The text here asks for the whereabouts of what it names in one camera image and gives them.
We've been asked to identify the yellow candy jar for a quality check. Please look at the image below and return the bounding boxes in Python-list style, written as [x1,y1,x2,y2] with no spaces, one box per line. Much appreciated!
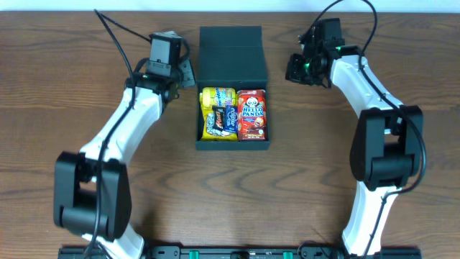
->
[199,87,237,108]

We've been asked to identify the black chocolate bar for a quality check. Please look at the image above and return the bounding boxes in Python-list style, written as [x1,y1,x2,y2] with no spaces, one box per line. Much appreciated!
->
[213,106,226,131]

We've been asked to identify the black gift box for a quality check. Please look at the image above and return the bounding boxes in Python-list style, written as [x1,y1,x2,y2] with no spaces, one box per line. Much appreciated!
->
[195,26,271,150]

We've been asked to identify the yellow snack bag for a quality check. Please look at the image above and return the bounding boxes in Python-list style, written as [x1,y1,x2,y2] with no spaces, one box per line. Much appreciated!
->
[201,106,238,141]

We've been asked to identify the red hello panda box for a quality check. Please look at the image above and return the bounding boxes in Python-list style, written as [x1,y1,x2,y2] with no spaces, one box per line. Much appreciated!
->
[237,89,267,141]

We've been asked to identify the blue eclipse mint tin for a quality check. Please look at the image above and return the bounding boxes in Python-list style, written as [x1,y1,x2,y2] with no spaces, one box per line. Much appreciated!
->
[224,105,238,133]

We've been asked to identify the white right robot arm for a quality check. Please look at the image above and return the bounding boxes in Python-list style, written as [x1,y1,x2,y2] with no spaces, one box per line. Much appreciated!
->
[285,18,425,258]

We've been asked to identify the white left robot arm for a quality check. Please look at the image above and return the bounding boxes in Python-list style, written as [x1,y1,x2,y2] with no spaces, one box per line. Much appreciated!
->
[53,31,195,258]

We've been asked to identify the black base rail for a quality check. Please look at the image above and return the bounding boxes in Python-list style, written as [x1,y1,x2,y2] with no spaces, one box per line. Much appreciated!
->
[57,246,422,259]

